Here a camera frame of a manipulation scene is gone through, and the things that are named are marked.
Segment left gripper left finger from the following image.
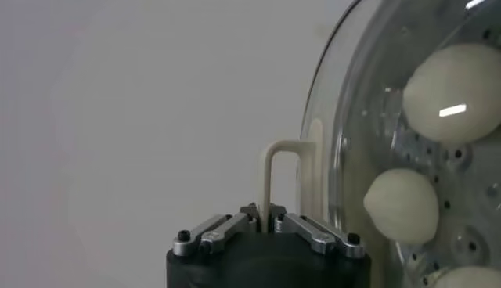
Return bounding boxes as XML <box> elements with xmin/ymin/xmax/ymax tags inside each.
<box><xmin>171</xmin><ymin>203</ymin><xmax>259</xmax><ymax>257</ymax></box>

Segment white steamed baozi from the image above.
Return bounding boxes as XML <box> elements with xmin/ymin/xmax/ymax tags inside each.
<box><xmin>430</xmin><ymin>265</ymin><xmax>501</xmax><ymax>288</ymax></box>
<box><xmin>362</xmin><ymin>167</ymin><xmax>440</xmax><ymax>246</ymax></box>
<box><xmin>402</xmin><ymin>41</ymin><xmax>501</xmax><ymax>145</ymax></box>

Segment round glass lid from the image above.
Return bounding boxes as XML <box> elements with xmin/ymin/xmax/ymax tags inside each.
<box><xmin>258</xmin><ymin>0</ymin><xmax>501</xmax><ymax>288</ymax></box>

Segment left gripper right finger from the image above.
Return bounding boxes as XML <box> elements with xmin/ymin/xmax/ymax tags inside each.
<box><xmin>269</xmin><ymin>203</ymin><xmax>367</xmax><ymax>259</ymax></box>

